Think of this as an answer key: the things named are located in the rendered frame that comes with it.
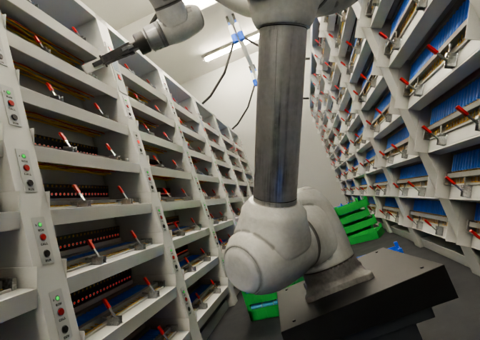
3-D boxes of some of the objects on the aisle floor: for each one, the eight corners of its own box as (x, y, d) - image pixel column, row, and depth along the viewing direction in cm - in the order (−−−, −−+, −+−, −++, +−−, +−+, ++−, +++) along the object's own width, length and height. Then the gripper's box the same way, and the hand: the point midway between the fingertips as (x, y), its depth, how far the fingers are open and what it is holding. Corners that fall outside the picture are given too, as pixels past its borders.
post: (206, 350, 147) (105, 21, 175) (198, 361, 137) (94, 12, 166) (166, 361, 150) (73, 36, 178) (157, 373, 141) (61, 28, 169)
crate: (316, 295, 169) (310, 280, 171) (305, 311, 151) (299, 294, 153) (266, 305, 182) (261, 291, 183) (251, 321, 164) (246, 306, 165)
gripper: (152, 48, 108) (85, 79, 106) (153, 53, 120) (93, 81, 118) (141, 26, 106) (72, 58, 104) (143, 33, 118) (82, 61, 116)
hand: (93, 66), depth 111 cm, fingers closed
